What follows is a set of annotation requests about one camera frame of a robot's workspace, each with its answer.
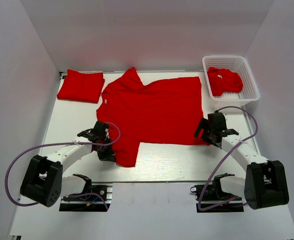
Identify red t shirt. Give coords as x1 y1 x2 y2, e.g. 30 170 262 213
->
96 68 205 168
57 69 105 104
207 67 243 97

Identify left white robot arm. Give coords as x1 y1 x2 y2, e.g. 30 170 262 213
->
20 121 118 207

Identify red t shirt in basket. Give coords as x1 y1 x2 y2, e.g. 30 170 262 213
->
207 67 243 97

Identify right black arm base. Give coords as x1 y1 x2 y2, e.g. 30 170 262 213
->
190 183 244 214

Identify folded red t shirt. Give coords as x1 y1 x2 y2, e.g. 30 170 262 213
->
57 69 105 104

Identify white plastic basket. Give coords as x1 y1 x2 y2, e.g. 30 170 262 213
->
202 55 260 107

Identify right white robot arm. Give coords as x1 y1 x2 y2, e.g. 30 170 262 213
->
194 111 289 212

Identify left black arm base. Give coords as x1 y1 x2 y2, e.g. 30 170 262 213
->
59 183 113 213

